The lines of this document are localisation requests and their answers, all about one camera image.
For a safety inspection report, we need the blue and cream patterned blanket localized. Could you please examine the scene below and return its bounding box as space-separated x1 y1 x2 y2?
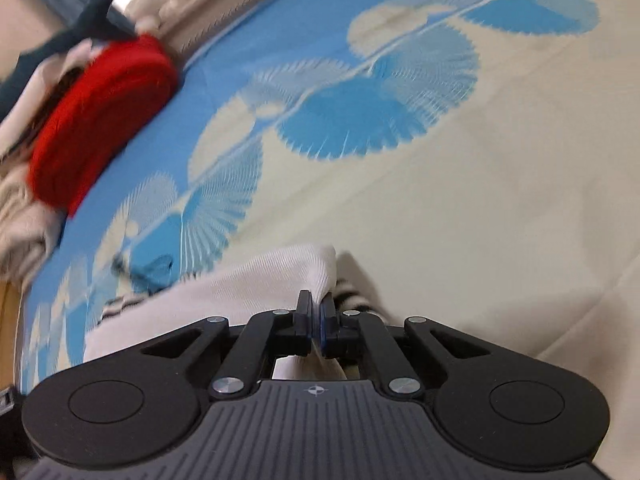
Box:
17 0 640 396

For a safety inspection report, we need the white cloth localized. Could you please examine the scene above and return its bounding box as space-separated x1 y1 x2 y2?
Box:
0 42 98 183

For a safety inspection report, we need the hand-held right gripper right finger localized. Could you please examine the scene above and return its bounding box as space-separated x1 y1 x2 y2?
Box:
318 297 495 400

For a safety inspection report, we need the red knitted garment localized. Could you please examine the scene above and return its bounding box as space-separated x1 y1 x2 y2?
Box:
27 34 181 218

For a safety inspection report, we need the beige bed frame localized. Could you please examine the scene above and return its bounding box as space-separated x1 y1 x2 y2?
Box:
162 0 326 68

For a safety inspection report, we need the cream knitted cloth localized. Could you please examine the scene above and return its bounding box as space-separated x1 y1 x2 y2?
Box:
0 170 68 283

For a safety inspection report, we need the dark teal garment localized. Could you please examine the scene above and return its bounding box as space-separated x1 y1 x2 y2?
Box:
0 0 137 116

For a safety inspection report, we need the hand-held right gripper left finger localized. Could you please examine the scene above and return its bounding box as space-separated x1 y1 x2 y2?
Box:
141 290 316 402

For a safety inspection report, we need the black white striped hoodie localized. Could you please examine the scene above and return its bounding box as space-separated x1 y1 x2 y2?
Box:
82 244 392 382

